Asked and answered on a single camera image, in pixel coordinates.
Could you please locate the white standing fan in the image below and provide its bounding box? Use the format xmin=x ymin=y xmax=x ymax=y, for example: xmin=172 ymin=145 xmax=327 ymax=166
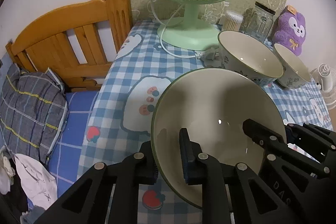
xmin=311 ymin=63 xmax=336 ymax=110

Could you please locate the glass jar black lid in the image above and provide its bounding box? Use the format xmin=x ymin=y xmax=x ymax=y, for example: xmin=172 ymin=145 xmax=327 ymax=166
xmin=244 ymin=1 xmax=276 ymax=43

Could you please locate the white crumpled cloth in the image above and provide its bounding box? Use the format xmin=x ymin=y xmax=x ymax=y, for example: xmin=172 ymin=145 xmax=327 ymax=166
xmin=1 ymin=152 xmax=58 ymax=210

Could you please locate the purple plush bunny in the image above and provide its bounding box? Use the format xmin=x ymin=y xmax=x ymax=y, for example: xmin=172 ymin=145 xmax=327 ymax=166
xmin=272 ymin=5 xmax=306 ymax=56

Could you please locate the cotton swab container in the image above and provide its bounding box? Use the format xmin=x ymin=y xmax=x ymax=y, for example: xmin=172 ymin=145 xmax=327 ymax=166
xmin=222 ymin=10 xmax=244 ymax=31

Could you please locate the large cream green-rimmed bowl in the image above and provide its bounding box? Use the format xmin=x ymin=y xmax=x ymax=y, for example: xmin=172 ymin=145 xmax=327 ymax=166
xmin=151 ymin=68 xmax=286 ymax=207

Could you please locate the leaf pattern ceramic bowl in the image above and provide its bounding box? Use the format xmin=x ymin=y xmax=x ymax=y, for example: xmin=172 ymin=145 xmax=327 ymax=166
xmin=273 ymin=43 xmax=311 ymax=89

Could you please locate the blue checkered tablecloth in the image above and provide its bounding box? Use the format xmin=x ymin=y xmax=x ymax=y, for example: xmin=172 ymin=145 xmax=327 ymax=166
xmin=77 ymin=20 xmax=333 ymax=223

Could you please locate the white fan power cable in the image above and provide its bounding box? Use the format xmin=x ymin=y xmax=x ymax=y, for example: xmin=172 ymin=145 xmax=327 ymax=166
xmin=149 ymin=0 xmax=206 ymax=60

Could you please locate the blue bed sheet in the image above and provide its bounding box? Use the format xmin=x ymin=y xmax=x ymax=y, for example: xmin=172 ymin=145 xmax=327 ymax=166
xmin=48 ymin=91 xmax=98 ymax=197

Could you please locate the grey plaid pillow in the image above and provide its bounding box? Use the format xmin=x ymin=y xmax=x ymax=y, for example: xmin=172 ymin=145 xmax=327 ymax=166
xmin=1 ymin=64 xmax=68 ymax=165

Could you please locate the blue floral ceramic bowl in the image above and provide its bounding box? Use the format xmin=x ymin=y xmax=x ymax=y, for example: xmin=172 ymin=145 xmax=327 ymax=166
xmin=218 ymin=31 xmax=284 ymax=86

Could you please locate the green cartoon wall mat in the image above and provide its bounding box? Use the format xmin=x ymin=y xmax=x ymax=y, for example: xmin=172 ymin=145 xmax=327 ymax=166
xmin=131 ymin=0 xmax=287 ymax=31

